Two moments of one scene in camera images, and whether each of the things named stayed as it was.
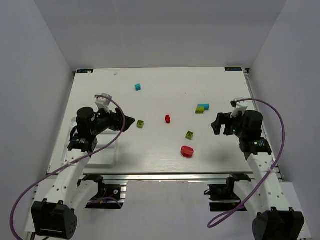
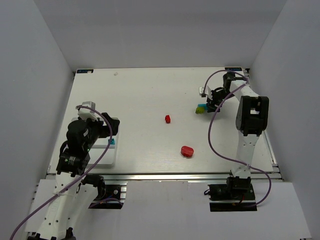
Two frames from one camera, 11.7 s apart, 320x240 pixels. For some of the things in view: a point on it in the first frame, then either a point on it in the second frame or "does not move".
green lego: [199, 110] does not move
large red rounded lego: [187, 151] does not move
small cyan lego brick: [137, 87] -> [112, 141]
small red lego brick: [167, 119] does not move
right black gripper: [223, 123] -> [213, 99]
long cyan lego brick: [206, 106] does not move
